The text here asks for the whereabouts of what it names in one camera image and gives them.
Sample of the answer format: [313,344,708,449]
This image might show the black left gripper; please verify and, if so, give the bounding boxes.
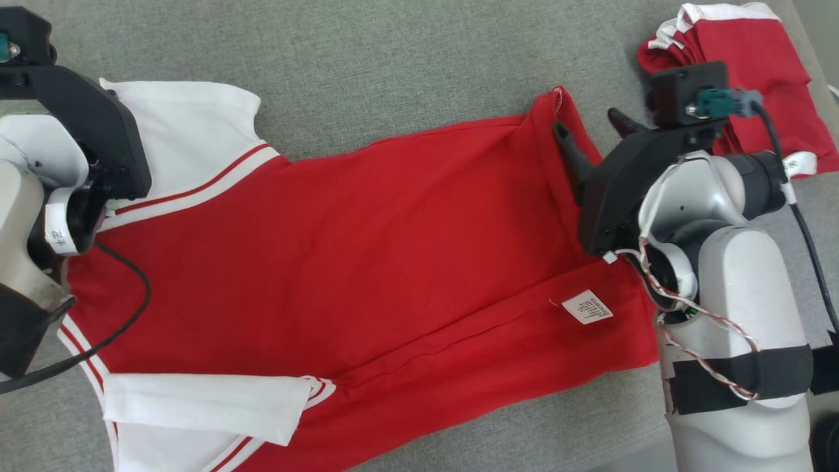
[0,64,153,202]

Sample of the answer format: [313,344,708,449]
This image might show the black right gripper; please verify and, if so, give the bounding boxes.
[552,108,720,256]

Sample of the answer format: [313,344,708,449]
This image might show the red Bulls 23 shorts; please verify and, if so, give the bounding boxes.
[636,2,839,180]

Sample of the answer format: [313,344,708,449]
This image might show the red Bulls jersey white sleeves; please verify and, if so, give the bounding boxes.
[57,79,660,472]

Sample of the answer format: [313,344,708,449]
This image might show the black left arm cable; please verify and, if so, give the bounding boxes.
[0,239,153,395]

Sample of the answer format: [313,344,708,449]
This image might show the red white twisted wires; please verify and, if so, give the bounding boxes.
[608,163,762,403]

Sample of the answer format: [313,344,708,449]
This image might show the black right camera cable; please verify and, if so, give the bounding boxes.
[749,98,839,336]

